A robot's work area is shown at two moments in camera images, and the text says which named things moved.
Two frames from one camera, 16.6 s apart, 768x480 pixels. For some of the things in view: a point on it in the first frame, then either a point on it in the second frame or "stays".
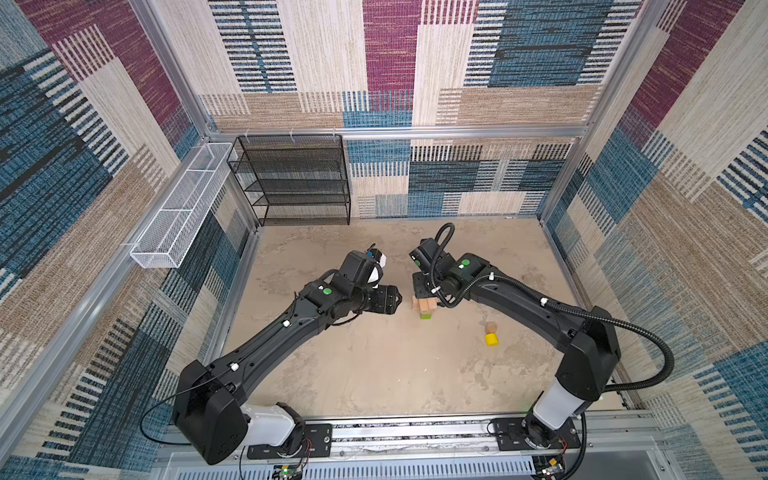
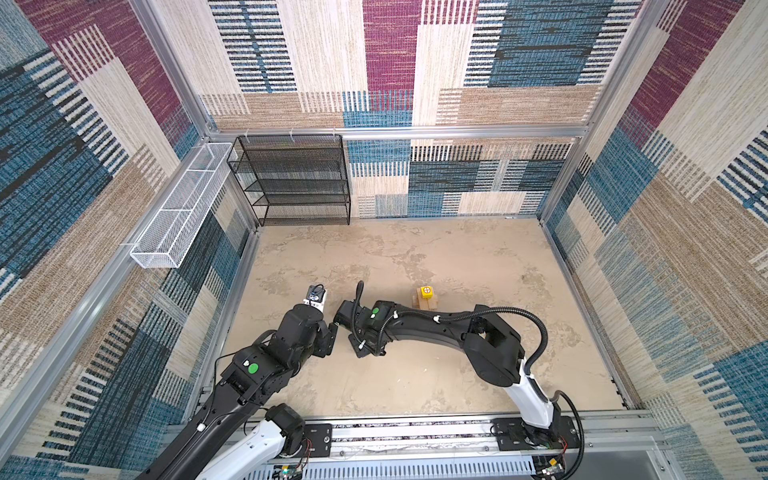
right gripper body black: x=423 y=285 -> x=361 y=346
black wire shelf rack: x=293 y=180 stays
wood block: x=424 y=304 stays
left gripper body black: x=380 y=301 -> x=324 y=341
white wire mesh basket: x=168 y=236 stays
